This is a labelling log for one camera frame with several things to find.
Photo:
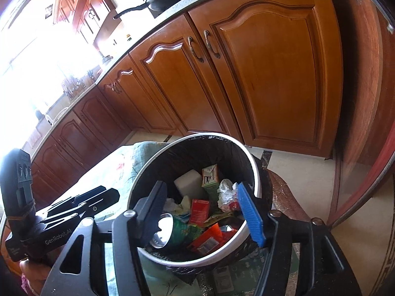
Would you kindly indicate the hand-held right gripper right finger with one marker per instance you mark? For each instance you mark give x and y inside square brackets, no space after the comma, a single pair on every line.
[250,215]

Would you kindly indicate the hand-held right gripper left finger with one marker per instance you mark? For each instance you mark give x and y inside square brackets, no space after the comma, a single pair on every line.
[154,203]

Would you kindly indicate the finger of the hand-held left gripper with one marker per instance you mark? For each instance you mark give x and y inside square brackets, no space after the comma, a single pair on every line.
[92,202]
[57,214]

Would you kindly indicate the paper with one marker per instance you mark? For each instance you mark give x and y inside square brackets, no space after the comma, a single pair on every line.
[177,206]

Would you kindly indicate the clear plastic bag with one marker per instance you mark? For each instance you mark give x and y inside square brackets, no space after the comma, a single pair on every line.
[226,194]

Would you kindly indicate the green drink pouch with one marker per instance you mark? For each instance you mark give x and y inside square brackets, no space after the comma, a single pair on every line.
[217,219]

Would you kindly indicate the red and green snack bag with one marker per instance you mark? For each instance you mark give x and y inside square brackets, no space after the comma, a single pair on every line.
[182,232]

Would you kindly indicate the white foam block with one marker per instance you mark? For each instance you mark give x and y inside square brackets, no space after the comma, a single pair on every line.
[189,182]

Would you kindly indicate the red and white milk carton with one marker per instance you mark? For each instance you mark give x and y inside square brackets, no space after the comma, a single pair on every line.
[199,212]

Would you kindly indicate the small green carton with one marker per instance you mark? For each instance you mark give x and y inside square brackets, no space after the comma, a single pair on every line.
[211,175]

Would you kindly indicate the white round trash bin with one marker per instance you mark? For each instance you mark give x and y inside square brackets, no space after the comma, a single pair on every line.
[185,262]

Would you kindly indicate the person's left forearm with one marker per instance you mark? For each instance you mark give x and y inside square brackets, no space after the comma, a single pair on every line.
[27,287]

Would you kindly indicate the person's left hand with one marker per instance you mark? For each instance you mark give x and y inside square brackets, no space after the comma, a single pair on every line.
[32,271]

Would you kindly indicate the light blue floral tablecloth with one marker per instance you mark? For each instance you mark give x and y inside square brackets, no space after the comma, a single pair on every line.
[103,178]

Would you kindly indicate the kitchen utensil rack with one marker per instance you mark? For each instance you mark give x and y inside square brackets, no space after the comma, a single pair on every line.
[72,86]

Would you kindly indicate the wooden kitchen cabinet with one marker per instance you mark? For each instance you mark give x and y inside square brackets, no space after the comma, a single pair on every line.
[262,83]

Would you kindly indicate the wooden wall cabinet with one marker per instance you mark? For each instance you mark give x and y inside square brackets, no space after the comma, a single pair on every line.
[77,3]

